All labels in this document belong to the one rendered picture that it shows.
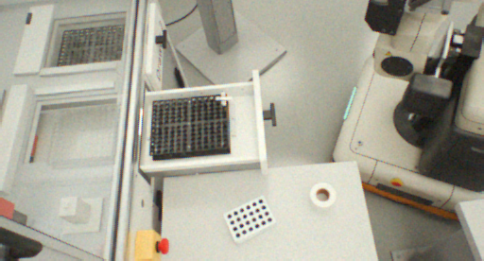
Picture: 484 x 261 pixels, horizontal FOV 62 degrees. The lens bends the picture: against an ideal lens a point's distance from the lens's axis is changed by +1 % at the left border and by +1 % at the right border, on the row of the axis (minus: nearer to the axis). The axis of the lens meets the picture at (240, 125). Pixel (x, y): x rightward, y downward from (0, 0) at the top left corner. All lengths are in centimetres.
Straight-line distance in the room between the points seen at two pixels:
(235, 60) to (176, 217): 132
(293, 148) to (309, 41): 71
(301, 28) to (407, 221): 124
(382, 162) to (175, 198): 93
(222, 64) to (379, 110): 93
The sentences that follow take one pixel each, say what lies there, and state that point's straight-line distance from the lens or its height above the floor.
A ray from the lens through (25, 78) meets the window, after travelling 70.
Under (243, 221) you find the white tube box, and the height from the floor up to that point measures 80.
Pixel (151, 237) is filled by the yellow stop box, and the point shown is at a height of 91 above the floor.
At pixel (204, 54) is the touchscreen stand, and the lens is 238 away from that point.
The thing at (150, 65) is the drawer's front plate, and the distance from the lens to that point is 124.
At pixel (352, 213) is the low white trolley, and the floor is 76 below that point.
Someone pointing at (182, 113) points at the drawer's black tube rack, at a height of 90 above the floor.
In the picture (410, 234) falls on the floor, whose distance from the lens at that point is 200.
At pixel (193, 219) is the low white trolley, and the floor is 76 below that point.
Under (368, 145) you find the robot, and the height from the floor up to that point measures 28.
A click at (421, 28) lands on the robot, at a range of 135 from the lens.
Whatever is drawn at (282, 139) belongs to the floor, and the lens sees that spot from 208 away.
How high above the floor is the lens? 187
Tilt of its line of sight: 61 degrees down
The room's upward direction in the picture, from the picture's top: 12 degrees counter-clockwise
